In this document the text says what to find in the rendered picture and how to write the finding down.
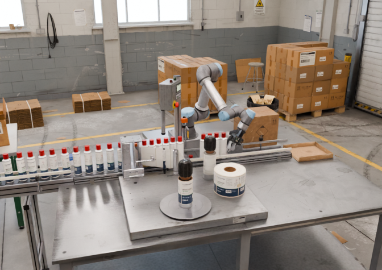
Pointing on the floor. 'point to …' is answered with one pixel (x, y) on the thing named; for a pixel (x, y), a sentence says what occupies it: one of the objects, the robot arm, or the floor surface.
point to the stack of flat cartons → (24, 113)
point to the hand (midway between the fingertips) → (227, 150)
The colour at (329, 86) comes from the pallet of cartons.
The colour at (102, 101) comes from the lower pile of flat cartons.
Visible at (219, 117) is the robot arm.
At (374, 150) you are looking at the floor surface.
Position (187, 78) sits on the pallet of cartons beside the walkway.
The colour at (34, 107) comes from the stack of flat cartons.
